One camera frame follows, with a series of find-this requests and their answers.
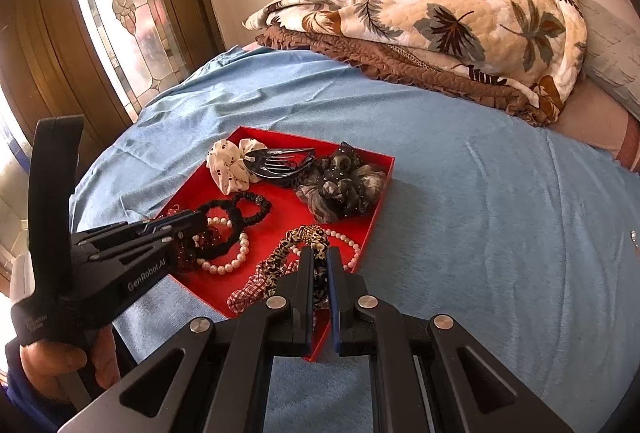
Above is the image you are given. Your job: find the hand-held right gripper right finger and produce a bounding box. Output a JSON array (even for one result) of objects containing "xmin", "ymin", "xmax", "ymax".
[{"xmin": 326, "ymin": 247, "xmax": 576, "ymax": 433}]

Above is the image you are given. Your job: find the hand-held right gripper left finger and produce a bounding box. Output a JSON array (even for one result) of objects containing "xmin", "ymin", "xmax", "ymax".
[{"xmin": 57, "ymin": 246, "xmax": 322, "ymax": 433}]

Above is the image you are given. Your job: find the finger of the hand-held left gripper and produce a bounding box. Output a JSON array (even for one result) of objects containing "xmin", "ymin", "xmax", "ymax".
[
  {"xmin": 72, "ymin": 209, "xmax": 207, "ymax": 247},
  {"xmin": 87, "ymin": 230, "xmax": 194, "ymax": 275}
]

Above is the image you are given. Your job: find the leopard print scrunchie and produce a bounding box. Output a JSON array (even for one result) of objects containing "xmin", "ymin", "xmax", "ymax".
[{"xmin": 262, "ymin": 223, "xmax": 334, "ymax": 315}]

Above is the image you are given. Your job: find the red mesh dotted scrunchie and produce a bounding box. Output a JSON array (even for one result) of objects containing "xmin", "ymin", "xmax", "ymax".
[{"xmin": 164, "ymin": 205, "xmax": 236, "ymax": 275}]

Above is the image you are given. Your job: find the red jewelry box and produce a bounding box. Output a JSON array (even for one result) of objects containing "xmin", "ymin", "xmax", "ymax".
[{"xmin": 150, "ymin": 126, "xmax": 396, "ymax": 363}]

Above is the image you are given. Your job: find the white pearl bracelet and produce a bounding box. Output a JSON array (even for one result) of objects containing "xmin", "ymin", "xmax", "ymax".
[
  {"xmin": 287, "ymin": 225, "xmax": 362, "ymax": 272},
  {"xmin": 192, "ymin": 215, "xmax": 251, "ymax": 275}
]

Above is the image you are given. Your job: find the black grey studded scrunchie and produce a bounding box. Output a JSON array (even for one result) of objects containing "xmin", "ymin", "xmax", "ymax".
[{"xmin": 294, "ymin": 162, "xmax": 387, "ymax": 224}]

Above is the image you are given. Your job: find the white dotted scrunchie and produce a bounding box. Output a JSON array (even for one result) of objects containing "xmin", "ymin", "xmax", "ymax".
[{"xmin": 206, "ymin": 137, "xmax": 271, "ymax": 195}]

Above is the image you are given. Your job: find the person's left forearm blue sleeve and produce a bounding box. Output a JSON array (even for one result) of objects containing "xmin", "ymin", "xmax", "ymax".
[{"xmin": 0, "ymin": 340, "xmax": 81, "ymax": 433}]

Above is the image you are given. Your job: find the person's left hand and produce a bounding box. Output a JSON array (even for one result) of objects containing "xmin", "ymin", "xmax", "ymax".
[{"xmin": 19, "ymin": 327, "xmax": 122, "ymax": 398}]

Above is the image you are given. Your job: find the red plaid scrunchie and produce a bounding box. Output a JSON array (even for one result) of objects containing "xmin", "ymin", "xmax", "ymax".
[{"xmin": 227, "ymin": 257, "xmax": 302, "ymax": 315}]

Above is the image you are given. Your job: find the thin black scrunchie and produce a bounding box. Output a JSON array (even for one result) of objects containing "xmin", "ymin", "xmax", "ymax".
[{"xmin": 192, "ymin": 191, "xmax": 274, "ymax": 265}]

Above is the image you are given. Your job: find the black hair claw clip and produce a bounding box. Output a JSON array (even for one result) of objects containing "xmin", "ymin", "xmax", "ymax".
[{"xmin": 239, "ymin": 145, "xmax": 317, "ymax": 188}]

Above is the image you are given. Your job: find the blue bed sheet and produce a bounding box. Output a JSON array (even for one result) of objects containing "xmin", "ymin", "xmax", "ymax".
[{"xmin": 69, "ymin": 44, "xmax": 640, "ymax": 433}]

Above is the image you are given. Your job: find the brown ruffled blanket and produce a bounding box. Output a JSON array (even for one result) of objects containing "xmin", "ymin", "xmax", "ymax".
[{"xmin": 255, "ymin": 25, "xmax": 553, "ymax": 128}]

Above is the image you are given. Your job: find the stained glass window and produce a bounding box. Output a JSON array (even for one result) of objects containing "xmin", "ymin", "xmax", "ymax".
[{"xmin": 0, "ymin": 0, "xmax": 193, "ymax": 266}]

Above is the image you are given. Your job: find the leaf print quilted blanket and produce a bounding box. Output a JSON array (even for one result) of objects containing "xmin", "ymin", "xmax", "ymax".
[{"xmin": 243, "ymin": 0, "xmax": 588, "ymax": 124}]

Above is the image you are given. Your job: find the beige pillow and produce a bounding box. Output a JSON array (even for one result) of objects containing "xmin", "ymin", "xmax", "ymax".
[{"xmin": 547, "ymin": 80, "xmax": 640, "ymax": 171}]

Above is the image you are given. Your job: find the white quilted pillow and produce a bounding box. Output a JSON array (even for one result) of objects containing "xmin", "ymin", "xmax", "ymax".
[{"xmin": 577, "ymin": 0, "xmax": 640, "ymax": 118}]

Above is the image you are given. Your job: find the wooden window frame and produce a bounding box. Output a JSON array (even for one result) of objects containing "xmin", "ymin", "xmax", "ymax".
[{"xmin": 0, "ymin": 0, "xmax": 226, "ymax": 274}]

